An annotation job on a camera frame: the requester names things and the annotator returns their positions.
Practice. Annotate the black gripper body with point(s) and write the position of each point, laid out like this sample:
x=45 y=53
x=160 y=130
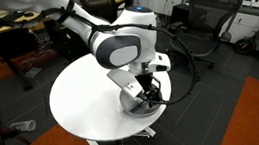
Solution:
x=144 y=80

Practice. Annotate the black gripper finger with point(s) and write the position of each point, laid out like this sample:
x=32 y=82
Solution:
x=148 y=97
x=156 y=90

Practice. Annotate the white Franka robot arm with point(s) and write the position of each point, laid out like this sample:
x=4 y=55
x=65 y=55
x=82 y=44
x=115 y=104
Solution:
x=123 y=49

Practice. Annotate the grey metal bowl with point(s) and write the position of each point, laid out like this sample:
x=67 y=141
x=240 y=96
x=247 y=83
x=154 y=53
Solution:
x=131 y=110

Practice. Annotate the black box under desk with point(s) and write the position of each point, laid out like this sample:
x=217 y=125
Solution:
x=180 y=13

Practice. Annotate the black padded office chair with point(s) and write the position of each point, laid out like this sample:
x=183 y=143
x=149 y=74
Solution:
x=103 y=2

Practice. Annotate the black mesh office chair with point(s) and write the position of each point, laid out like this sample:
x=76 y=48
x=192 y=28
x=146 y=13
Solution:
x=209 y=15

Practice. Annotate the black computer tower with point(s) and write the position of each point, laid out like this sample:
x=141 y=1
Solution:
x=59 y=38

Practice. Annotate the grey floor pad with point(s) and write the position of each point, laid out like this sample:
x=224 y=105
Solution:
x=32 y=72

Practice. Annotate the white desk with drawers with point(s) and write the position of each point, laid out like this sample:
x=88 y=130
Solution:
x=257 y=22

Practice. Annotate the clear plastic bottle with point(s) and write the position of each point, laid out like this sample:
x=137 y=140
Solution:
x=24 y=126

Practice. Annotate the black computer mouse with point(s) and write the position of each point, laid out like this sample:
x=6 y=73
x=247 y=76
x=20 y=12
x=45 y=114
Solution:
x=28 y=14

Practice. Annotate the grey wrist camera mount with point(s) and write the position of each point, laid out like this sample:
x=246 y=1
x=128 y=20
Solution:
x=125 y=81

